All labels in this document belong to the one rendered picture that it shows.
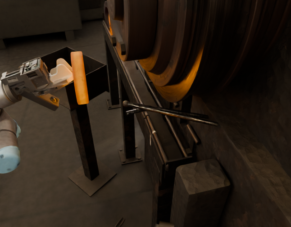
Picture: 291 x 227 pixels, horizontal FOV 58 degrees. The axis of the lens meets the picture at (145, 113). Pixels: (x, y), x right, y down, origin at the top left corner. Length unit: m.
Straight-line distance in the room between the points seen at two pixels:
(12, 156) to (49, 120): 1.25
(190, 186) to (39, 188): 1.18
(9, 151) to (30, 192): 0.85
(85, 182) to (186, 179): 1.06
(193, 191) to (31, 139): 1.50
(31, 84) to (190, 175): 0.49
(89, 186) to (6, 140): 0.80
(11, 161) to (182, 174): 0.46
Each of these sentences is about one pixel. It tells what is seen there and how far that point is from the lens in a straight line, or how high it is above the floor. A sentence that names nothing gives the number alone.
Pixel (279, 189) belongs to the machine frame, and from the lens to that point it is 0.51.
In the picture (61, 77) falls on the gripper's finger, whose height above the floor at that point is 0.85.
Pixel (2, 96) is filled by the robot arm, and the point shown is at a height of 0.82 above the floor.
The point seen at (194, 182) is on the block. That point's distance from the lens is 0.56.
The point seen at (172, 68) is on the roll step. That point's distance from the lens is 0.45.
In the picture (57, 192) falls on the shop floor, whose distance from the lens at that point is 1.57.
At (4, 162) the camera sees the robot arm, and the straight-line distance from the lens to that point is 0.80.
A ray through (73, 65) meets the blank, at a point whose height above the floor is 0.89.
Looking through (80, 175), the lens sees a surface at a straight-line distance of 1.59.
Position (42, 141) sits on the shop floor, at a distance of 1.87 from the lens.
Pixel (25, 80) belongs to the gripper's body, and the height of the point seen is 0.86.
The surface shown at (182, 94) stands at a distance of 0.48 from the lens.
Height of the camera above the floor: 1.25
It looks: 40 degrees down
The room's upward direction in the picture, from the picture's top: straight up
